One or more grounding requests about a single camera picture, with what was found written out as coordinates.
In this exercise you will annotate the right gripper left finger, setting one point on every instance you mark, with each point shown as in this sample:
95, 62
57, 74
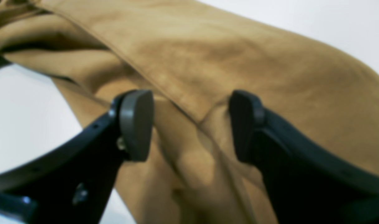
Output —
72, 184

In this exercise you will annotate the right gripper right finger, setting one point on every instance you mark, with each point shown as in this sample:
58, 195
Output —
305, 183

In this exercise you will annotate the tan brown t-shirt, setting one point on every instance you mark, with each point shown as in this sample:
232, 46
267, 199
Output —
193, 55

